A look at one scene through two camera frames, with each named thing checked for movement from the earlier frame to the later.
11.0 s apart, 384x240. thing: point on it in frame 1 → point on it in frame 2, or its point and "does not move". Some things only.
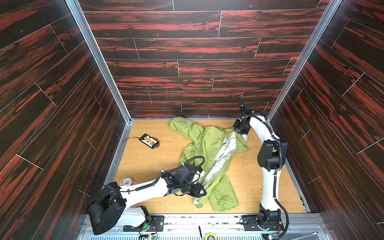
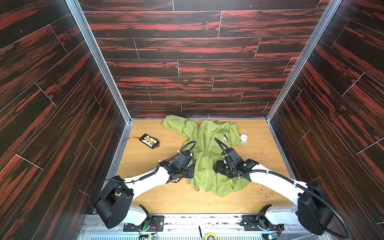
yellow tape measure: (210, 234) does not move
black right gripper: (240, 126) → (221, 169)
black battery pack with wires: (152, 142) does not move
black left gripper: (193, 189) → (186, 171)
